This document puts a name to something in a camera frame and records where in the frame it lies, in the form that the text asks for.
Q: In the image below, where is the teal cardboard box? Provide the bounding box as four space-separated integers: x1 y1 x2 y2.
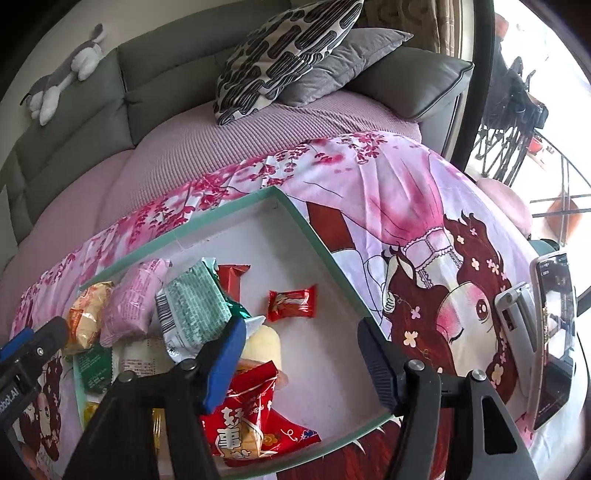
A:
74 185 400 478

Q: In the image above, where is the pink cake packet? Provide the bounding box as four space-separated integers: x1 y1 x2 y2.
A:
99 258 172 347

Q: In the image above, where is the dark green snack packet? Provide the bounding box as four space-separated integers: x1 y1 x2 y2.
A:
74 344 114 395

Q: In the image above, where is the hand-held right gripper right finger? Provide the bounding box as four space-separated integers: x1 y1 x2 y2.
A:
357 318 541 480

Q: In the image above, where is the patterned curtain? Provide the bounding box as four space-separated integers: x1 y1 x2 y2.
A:
365 0 467 56

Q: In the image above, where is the black metal rack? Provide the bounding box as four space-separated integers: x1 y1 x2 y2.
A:
471 14 550 185

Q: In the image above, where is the silver phone stand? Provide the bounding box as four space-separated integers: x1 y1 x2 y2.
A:
494 281 541 398

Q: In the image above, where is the grey green snack packet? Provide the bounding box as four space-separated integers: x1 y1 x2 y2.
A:
154 257 234 365

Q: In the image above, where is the grey white plush toy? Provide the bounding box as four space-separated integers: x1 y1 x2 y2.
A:
21 23 108 126

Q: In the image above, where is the printed cartoon blanket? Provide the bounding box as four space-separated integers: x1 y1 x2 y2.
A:
9 130 578 480

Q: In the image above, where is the black white patterned pillow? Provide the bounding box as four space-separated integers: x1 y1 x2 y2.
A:
213 0 365 126

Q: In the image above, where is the smartphone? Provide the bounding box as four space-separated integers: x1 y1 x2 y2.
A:
529 251 578 430

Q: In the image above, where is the long red snack packet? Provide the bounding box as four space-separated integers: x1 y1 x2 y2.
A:
216 264 252 305

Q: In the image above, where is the pink stool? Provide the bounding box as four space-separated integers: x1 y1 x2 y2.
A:
475 178 534 241

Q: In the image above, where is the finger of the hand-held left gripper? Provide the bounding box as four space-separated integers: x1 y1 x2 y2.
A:
9 316 70 370
0 328 35 363

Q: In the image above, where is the pink ribbed sofa cover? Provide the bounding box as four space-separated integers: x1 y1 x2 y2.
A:
0 88 423 342

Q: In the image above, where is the small green foil candy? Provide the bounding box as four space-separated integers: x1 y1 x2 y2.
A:
225 300 254 324

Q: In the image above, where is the brown flower pot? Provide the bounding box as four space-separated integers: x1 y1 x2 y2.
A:
547 196 581 245

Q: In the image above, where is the clear pale cake packet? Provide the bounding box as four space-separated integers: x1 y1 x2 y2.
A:
238 323 283 374

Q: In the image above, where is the small red candy packet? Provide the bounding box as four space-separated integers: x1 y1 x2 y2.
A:
267 284 319 323

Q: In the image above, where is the red cake packet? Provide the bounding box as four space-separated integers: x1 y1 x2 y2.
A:
199 360 322 468

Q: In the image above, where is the grey sofa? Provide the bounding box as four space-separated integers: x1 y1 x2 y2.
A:
0 9 475 245

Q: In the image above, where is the white green snack packet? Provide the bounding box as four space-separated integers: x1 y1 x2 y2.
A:
111 337 176 379

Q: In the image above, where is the yellow bread packet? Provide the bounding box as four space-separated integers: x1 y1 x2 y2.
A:
83 401 167 455

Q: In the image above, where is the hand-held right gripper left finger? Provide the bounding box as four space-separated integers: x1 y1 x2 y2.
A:
62 316 247 480

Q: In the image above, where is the dark grey pillow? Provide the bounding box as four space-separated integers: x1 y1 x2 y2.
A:
277 28 415 108

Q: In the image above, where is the orange swiss roll packet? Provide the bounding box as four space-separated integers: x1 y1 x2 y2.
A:
65 281 115 356

